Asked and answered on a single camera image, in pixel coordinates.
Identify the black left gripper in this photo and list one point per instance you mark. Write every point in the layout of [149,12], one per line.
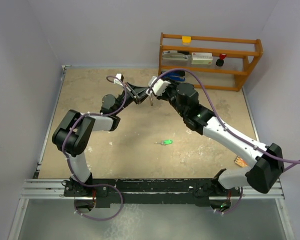
[139,94]

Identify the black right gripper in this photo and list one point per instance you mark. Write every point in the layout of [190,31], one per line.
[170,86]

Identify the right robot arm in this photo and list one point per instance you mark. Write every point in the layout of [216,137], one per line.
[262,170]

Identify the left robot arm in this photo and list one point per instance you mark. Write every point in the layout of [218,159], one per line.
[73,133]

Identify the blue stapler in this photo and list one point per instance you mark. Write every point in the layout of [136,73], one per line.
[175,76]

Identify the grey stapler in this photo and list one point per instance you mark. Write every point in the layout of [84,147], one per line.
[174,57]

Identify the white green staples box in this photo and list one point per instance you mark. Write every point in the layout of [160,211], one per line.
[201,58]

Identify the yellow small box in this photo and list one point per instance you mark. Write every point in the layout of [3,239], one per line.
[186,40]

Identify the wooden shelf rack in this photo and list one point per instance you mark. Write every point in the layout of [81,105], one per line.
[235,58]

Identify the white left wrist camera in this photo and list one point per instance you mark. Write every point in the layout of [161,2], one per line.
[119,79]

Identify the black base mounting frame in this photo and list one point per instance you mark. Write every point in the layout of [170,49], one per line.
[103,192]

